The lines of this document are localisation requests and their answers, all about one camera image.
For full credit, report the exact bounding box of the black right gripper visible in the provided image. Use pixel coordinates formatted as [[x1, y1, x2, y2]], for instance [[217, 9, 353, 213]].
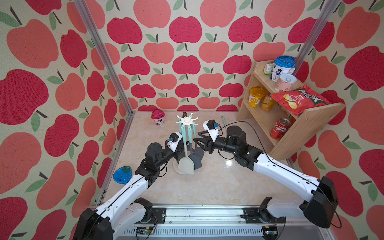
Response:
[[194, 129, 237, 157]]

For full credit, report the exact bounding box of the white utensil rack stand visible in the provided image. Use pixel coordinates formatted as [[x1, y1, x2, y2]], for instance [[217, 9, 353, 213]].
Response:
[[173, 113, 198, 175]]

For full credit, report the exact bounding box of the beige spatula mint handle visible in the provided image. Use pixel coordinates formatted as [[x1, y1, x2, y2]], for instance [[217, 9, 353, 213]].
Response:
[[221, 116, 227, 126]]

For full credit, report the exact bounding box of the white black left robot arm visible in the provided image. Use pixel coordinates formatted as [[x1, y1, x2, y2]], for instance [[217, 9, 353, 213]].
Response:
[[73, 140, 187, 240]]

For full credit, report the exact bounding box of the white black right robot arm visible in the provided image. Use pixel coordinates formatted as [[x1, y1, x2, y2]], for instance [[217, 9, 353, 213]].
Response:
[[194, 126, 339, 229]]

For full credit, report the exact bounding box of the pink lid yogurt cup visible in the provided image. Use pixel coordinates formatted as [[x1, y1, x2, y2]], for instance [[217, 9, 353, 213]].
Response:
[[151, 109, 165, 126]]

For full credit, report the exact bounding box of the blue plastic bowl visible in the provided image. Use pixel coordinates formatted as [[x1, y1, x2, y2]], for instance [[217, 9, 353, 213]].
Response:
[[113, 166, 133, 185]]

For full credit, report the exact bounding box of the yellow mango cup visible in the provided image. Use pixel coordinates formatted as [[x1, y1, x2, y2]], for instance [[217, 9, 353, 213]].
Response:
[[248, 87, 266, 108]]

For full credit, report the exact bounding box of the orange schweppes can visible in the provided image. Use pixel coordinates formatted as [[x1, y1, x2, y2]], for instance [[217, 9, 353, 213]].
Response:
[[261, 94, 275, 112]]

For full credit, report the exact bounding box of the wooden shelf unit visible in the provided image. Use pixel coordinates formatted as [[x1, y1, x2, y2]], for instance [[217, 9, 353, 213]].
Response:
[[236, 59, 346, 161]]

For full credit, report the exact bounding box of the red cola can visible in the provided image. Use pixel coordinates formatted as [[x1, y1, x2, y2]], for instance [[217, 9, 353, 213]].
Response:
[[270, 118, 292, 140]]

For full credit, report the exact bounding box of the small green white carton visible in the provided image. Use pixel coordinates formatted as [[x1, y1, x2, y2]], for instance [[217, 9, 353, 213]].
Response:
[[264, 62, 275, 75]]

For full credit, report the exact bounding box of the pink tin can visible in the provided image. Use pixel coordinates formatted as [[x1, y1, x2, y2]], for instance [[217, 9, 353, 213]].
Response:
[[275, 73, 298, 93]]

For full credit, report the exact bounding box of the red chips bag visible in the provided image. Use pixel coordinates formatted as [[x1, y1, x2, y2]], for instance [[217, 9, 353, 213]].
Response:
[[271, 85, 331, 116]]

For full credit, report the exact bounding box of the blue lid yogurt tub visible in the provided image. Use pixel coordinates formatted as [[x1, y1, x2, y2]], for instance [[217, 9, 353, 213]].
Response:
[[271, 56, 296, 82]]

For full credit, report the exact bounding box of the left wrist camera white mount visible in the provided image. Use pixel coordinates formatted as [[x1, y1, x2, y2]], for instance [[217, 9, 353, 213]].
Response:
[[166, 132, 182, 153]]

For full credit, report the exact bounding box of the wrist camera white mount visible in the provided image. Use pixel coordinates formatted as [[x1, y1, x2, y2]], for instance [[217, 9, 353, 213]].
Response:
[[203, 120, 220, 142], [166, 132, 182, 153]]

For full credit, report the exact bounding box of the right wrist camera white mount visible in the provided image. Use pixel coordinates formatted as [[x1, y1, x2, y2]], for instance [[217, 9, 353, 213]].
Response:
[[203, 120, 220, 142]]

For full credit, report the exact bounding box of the grey utensil mint handle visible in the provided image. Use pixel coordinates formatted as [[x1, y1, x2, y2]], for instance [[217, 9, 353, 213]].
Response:
[[188, 123, 205, 170]]

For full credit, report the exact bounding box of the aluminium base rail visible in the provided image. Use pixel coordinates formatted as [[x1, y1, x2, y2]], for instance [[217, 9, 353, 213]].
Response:
[[101, 203, 301, 239]]

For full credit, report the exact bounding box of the aluminium corner post left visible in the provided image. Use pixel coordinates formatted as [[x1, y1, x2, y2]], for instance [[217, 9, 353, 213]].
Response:
[[74, 0, 134, 119]]

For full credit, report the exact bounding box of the aluminium corner post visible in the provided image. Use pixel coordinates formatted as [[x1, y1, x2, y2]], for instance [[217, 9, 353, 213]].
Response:
[[293, 0, 342, 76], [74, 0, 134, 119]]

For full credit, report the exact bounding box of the aluminium corner post right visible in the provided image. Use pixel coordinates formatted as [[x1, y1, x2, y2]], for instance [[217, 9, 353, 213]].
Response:
[[293, 0, 342, 76]]

